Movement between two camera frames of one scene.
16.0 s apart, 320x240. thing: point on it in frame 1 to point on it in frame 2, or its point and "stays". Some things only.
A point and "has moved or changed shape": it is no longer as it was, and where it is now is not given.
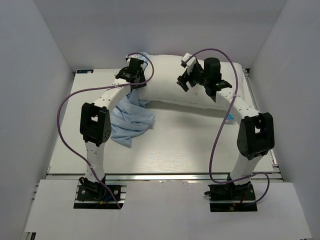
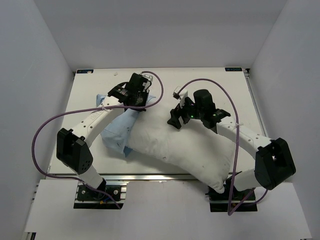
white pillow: [163, 72] to [194, 147]
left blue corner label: [85, 71] stays
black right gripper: [197, 67] to [176, 113]
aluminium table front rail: [155, 177] stays
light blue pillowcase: [130, 115] has moved or changed shape
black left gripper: [142, 82] to [144, 93]
